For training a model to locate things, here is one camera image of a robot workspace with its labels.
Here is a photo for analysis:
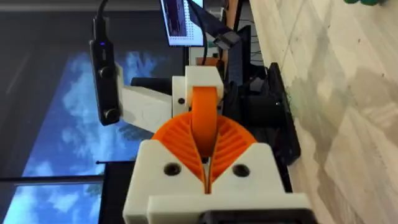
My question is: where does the green vegetable toy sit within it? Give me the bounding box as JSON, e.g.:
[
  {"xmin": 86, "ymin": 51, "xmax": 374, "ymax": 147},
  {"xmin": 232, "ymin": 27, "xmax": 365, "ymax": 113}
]
[{"xmin": 343, "ymin": 0, "xmax": 388, "ymax": 6}]

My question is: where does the black camera cable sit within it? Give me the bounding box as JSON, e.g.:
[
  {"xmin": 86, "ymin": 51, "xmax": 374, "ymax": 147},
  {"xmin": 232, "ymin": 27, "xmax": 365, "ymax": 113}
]
[{"xmin": 94, "ymin": 0, "xmax": 109, "ymax": 24}]

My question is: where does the black left wrist camera bar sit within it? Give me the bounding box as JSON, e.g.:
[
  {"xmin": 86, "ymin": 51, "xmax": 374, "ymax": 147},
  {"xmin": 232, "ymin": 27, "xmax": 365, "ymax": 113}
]
[{"xmin": 89, "ymin": 17, "xmax": 121, "ymax": 127}]

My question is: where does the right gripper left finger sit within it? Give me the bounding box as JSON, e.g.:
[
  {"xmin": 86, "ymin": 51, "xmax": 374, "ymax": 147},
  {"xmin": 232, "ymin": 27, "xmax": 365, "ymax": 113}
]
[{"xmin": 123, "ymin": 111, "xmax": 206, "ymax": 224}]

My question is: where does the orange ribbed wedge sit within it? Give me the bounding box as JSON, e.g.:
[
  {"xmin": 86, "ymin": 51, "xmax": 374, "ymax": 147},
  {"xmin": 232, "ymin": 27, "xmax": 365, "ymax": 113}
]
[{"xmin": 190, "ymin": 86, "xmax": 220, "ymax": 159}]

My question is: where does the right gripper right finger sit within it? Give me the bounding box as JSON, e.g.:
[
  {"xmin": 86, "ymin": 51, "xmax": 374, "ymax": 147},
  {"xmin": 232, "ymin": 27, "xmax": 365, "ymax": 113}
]
[{"xmin": 208, "ymin": 114, "xmax": 292, "ymax": 194}]

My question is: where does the computer monitor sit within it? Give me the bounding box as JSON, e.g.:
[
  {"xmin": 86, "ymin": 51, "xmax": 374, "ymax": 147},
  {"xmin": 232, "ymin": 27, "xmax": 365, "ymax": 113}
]
[{"xmin": 160, "ymin": 0, "xmax": 206, "ymax": 47}]

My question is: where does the blue cloud print panel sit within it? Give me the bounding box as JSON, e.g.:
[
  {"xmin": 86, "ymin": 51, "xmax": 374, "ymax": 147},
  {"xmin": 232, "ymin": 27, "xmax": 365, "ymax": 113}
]
[{"xmin": 0, "ymin": 51, "xmax": 187, "ymax": 224}]

